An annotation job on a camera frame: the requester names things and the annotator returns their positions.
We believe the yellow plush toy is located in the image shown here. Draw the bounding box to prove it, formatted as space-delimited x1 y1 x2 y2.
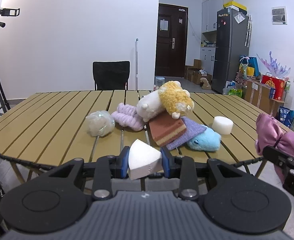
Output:
158 81 195 119

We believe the white foam wedge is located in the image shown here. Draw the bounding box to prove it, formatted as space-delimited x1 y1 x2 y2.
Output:
129 139 163 180

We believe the green pet food bag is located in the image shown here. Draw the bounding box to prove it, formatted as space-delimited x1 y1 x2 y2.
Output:
223 86 243 98

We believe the blue pet food bag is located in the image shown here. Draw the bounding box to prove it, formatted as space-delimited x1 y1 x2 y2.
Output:
278 106 294 128

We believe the purple knitted cloth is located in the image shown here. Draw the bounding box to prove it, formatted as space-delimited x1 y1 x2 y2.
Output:
166 116 207 151

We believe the yellow box on fridge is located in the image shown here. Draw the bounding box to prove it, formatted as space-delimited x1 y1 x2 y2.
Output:
223 1 247 11

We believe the black folding chair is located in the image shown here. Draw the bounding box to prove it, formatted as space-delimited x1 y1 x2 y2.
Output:
92 61 130 90

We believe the brown cake sponge block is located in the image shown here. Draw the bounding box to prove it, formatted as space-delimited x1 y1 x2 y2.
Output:
148 112 186 147

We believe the blue plush toy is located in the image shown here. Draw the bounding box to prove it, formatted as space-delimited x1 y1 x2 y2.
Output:
186 127 221 152

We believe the red gift box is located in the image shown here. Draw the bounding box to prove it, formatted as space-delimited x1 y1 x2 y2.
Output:
261 75 286 100

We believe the dark grey refrigerator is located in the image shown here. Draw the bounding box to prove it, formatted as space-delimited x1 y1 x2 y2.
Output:
211 8 249 94

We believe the crumpled clear plastic bag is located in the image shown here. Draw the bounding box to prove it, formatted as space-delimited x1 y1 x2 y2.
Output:
85 111 116 137

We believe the dark wooden door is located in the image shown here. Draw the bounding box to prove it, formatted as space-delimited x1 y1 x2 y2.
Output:
155 3 188 77

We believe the large cardboard box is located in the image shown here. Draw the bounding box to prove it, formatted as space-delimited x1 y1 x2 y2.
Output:
244 80 284 117

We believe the folding table frame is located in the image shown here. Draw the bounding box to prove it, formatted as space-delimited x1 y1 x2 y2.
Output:
0 154 277 201

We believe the purple decorative plant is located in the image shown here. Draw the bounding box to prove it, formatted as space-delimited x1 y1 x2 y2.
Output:
257 51 291 79

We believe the white foam cylinder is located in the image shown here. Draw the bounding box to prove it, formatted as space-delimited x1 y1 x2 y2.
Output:
211 116 234 135

